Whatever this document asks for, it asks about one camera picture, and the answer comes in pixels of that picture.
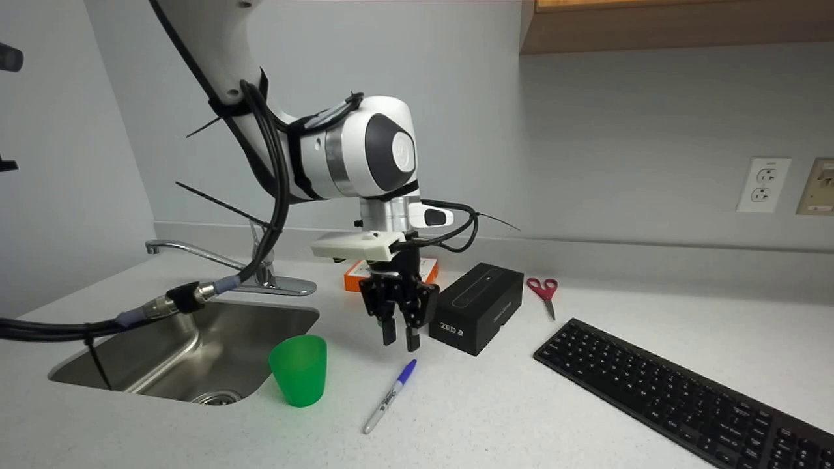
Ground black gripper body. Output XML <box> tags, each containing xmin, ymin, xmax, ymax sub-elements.
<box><xmin>359</xmin><ymin>249</ymin><xmax>441</xmax><ymax>328</ymax></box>

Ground blue capped marker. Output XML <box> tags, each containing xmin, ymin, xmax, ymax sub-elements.
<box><xmin>359</xmin><ymin>360</ymin><xmax>416</xmax><ymax>435</ymax></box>

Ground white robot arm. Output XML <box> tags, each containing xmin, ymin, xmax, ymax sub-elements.
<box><xmin>148</xmin><ymin>0</ymin><xmax>438</xmax><ymax>352</ymax></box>

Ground green plastic cup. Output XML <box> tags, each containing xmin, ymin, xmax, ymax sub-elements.
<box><xmin>268</xmin><ymin>332</ymin><xmax>328</xmax><ymax>405</ymax></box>

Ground orange and white box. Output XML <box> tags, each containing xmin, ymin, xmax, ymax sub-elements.
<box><xmin>343</xmin><ymin>257</ymin><xmax>438</xmax><ymax>291</ymax></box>

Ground black rectangular box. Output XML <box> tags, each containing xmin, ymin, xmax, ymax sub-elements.
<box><xmin>431</xmin><ymin>263</ymin><xmax>524</xmax><ymax>357</ymax></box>

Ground chrome sink faucet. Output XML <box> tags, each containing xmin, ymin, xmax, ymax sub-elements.
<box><xmin>145</xmin><ymin>237</ymin><xmax>319</xmax><ymax>296</ymax></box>

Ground stainless steel sink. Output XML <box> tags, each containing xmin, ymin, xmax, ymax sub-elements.
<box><xmin>50</xmin><ymin>302</ymin><xmax>319</xmax><ymax>405</ymax></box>

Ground black keyboard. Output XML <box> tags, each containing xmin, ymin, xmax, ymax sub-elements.
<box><xmin>535</xmin><ymin>317</ymin><xmax>834</xmax><ymax>469</ymax></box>

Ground red handled scissors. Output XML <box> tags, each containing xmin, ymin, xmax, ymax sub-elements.
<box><xmin>527</xmin><ymin>276</ymin><xmax>557</xmax><ymax>317</ymax></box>

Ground black cable bundle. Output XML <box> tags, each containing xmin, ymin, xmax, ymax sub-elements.
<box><xmin>0</xmin><ymin>0</ymin><xmax>298</xmax><ymax>343</ymax></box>

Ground wooden wall cabinet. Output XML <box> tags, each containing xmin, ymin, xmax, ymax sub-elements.
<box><xmin>521</xmin><ymin>0</ymin><xmax>834</xmax><ymax>55</ymax></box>

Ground white wall outlet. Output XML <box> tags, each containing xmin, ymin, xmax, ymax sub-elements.
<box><xmin>737</xmin><ymin>159</ymin><xmax>789</xmax><ymax>214</ymax></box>

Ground beige wall plate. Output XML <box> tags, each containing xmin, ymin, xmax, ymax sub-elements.
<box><xmin>797</xmin><ymin>155</ymin><xmax>834</xmax><ymax>215</ymax></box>

